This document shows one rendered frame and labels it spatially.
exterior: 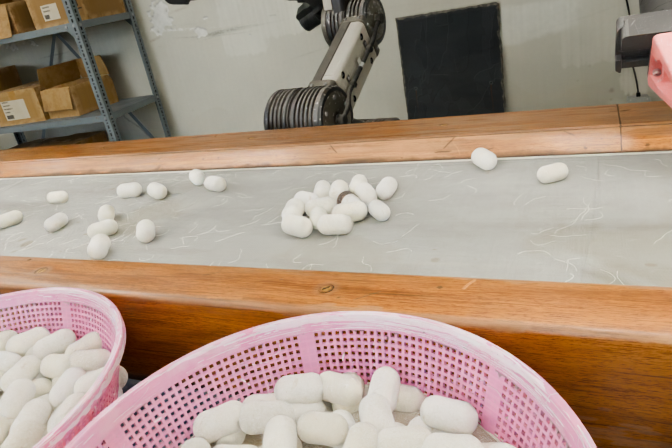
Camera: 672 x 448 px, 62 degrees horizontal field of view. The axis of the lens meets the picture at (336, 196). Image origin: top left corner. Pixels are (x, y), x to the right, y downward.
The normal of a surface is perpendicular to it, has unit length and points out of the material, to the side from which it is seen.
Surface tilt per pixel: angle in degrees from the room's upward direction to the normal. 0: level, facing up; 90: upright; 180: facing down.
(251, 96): 88
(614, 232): 0
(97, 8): 90
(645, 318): 0
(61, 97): 80
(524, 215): 0
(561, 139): 45
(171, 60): 89
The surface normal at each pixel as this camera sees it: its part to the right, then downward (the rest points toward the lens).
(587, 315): -0.18, -0.91
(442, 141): -0.40, -0.36
